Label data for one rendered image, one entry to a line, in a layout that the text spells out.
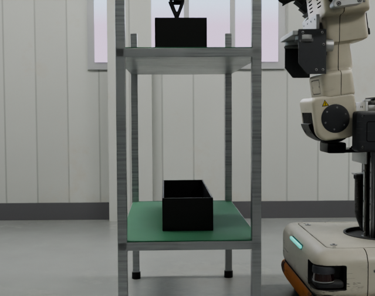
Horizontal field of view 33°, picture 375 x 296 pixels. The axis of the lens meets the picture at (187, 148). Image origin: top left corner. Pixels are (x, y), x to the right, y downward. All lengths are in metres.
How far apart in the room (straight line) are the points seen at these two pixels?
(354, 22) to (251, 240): 0.91
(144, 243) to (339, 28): 1.07
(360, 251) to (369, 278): 0.09
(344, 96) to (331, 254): 0.57
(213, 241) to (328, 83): 0.74
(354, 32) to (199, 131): 2.22
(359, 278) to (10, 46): 3.11
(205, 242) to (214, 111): 2.53
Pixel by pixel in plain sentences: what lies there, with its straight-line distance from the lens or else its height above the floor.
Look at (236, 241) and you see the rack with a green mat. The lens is 2.01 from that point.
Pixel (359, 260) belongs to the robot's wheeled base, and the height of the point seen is 0.25.
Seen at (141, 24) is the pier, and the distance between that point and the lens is 4.40.
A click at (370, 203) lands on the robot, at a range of 2.49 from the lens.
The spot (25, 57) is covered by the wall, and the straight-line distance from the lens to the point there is 4.58.
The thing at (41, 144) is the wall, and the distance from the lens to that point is 4.55.
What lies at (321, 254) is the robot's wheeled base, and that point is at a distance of 2.22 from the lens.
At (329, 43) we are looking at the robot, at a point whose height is 1.00.
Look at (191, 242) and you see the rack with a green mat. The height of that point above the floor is 0.34.
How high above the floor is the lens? 0.75
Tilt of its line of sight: 3 degrees down
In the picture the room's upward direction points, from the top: straight up
